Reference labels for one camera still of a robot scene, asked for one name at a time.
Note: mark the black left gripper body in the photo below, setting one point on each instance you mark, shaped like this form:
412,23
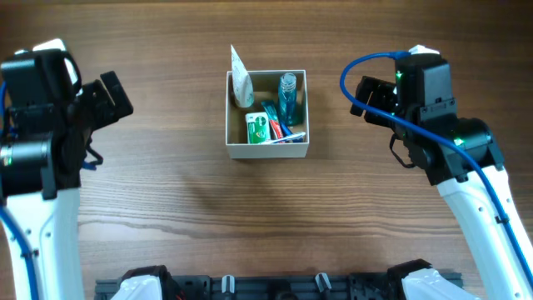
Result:
94,107

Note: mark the white lotion tube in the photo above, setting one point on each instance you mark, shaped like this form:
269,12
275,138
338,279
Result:
241,81

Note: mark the blue white toothbrush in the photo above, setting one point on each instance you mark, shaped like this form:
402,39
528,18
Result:
289,138

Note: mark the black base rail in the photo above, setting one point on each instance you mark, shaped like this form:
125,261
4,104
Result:
362,285

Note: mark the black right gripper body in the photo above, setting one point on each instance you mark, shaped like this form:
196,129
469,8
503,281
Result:
382,97

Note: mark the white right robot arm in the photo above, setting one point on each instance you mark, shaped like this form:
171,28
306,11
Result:
461,158

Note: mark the green white soap packet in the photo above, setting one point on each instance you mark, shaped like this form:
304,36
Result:
258,127

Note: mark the Colgate toothpaste tube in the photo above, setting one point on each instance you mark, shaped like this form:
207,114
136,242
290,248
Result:
270,109

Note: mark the white cardboard box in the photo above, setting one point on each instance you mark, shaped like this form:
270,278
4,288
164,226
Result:
265,87

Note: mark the blue Listerine mouthwash bottle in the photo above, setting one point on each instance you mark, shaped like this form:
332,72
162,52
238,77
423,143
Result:
287,99

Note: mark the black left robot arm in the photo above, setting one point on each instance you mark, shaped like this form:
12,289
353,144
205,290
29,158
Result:
44,147

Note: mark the blue disposable razor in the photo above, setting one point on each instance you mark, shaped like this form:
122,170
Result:
287,131

